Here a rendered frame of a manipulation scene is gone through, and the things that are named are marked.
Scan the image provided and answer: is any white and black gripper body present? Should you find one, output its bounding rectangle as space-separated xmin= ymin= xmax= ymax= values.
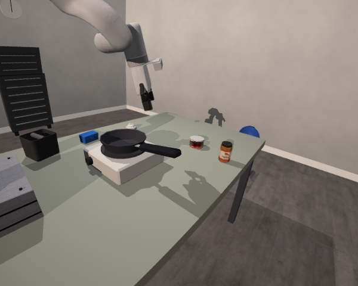
xmin=128 ymin=64 xmax=152 ymax=95

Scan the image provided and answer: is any small spice jar with black lid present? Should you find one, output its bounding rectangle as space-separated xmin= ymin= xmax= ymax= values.
xmin=218 ymin=141 xmax=233 ymax=163

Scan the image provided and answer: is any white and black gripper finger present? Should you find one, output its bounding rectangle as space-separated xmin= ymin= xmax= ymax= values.
xmin=149 ymin=89 xmax=154 ymax=101
xmin=140 ymin=83 xmax=153 ymax=111

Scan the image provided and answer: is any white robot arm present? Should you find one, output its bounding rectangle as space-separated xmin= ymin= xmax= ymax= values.
xmin=50 ymin=0 xmax=163 ymax=71

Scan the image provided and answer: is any small blue box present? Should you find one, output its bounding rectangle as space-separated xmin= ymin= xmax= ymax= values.
xmin=79 ymin=130 xmax=98 ymax=144

